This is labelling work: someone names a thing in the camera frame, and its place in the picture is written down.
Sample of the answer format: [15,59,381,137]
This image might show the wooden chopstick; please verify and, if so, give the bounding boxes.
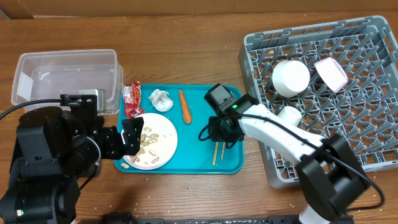
[212,142,219,166]
[220,91,233,161]

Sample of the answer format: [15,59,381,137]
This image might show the peanut on tray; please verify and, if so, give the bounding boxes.
[121,162,129,169]

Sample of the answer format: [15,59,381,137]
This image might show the white bowl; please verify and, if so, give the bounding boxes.
[272,60,310,98]

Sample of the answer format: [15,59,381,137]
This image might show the crumpled white tissue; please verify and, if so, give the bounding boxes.
[148,89,174,112]

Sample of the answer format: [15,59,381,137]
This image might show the teal plastic tray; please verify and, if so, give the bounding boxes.
[113,83,245,175]

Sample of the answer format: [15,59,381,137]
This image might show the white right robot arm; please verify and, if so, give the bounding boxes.
[204,84,369,223]

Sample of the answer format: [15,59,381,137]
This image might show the orange carrot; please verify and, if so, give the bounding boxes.
[179,89,192,124]

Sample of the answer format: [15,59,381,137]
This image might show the grey dishwasher rack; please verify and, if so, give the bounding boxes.
[238,16,397,172]

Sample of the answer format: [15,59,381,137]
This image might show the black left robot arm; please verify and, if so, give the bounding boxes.
[1,107,144,223]

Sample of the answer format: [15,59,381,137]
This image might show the large white plate with peanuts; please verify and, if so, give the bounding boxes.
[123,113,178,170]

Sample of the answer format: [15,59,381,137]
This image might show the white paper cup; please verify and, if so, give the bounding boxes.
[277,106,302,126]

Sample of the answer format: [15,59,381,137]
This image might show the red snack wrapper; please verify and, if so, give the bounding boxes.
[123,81,145,119]

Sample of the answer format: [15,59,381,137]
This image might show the clear plastic bin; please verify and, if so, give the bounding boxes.
[11,49,123,115]

